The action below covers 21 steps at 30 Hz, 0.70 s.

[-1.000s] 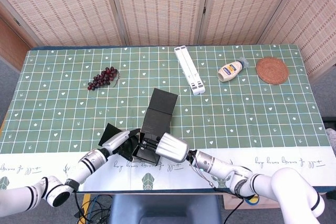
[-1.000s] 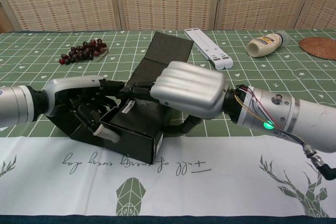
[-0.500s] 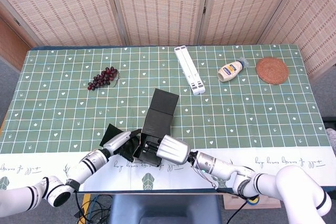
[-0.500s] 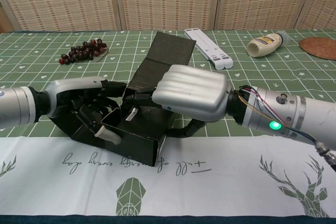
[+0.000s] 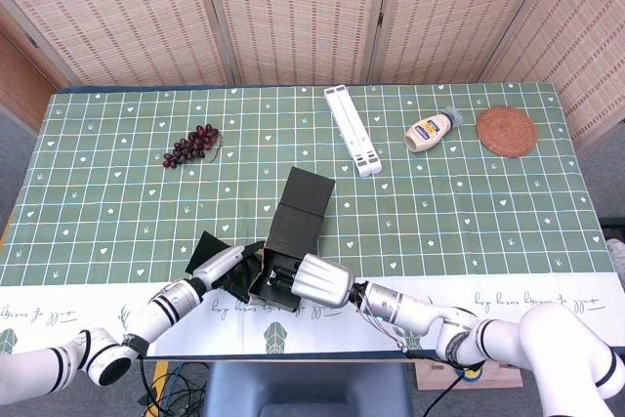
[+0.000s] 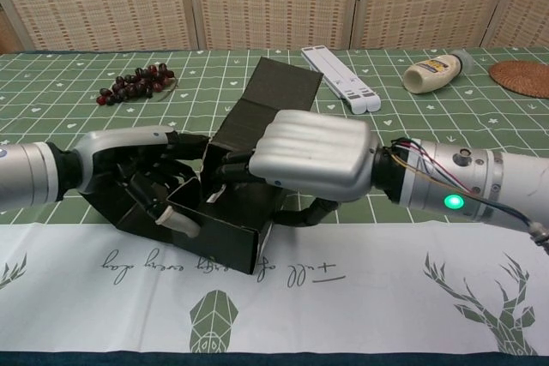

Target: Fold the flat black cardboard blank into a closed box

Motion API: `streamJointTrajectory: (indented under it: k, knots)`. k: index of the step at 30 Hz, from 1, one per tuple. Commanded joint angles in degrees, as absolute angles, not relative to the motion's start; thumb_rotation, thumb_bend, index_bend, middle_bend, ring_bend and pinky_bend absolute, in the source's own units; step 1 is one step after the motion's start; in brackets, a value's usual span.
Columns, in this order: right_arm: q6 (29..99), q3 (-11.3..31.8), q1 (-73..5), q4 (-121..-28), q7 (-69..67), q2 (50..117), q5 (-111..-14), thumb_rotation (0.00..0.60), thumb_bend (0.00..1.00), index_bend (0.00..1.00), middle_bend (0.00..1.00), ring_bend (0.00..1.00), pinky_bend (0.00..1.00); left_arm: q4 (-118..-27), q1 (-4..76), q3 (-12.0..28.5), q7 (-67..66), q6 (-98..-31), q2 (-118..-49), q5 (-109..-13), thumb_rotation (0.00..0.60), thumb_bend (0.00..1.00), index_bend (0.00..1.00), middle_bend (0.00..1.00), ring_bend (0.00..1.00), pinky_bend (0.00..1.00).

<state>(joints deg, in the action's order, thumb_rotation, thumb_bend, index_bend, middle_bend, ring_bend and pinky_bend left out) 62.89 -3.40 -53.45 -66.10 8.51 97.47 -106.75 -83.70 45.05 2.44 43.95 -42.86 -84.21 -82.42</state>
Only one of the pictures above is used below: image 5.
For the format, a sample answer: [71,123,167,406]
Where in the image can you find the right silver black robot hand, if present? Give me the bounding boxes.
[266,253,355,309]

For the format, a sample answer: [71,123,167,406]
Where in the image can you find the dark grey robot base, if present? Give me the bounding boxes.
[202,361,414,417]

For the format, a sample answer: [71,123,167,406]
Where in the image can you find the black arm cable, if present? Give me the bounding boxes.
[375,318,489,417]

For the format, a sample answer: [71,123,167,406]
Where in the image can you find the black foldable cardboard box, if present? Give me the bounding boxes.
[185,166,336,313]

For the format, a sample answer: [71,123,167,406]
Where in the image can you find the dark red grape bunch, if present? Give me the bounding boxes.
[162,123,226,170]

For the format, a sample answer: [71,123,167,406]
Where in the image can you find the orange wooden door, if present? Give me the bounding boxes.
[0,30,58,133]

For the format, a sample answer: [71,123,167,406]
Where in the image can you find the grey fabric bundle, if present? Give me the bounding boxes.
[604,238,625,286]

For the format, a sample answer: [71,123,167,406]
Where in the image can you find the small black block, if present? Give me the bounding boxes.
[599,217,625,242]

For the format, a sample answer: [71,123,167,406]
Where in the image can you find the cream mayonnaise squeeze bottle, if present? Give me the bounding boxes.
[403,104,465,154]

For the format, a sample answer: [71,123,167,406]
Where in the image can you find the light wooden board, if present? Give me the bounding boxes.
[414,361,523,392]

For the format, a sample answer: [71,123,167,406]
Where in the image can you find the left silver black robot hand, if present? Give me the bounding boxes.
[191,244,260,294]

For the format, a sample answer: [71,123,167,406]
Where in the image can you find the bamboo folding screen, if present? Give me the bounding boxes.
[0,0,625,149]

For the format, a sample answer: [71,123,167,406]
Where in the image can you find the round brown woven coaster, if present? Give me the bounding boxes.
[476,104,539,158]

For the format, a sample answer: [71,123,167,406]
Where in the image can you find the green checked tablecloth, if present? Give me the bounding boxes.
[0,82,625,359]

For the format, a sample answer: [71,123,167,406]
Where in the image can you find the black floor cables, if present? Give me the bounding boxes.
[139,361,211,417]

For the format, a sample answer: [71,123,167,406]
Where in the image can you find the blue yellow tape roll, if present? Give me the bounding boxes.
[456,365,484,384]

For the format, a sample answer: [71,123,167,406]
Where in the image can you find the white folding laptop stand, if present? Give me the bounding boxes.
[323,86,384,178]

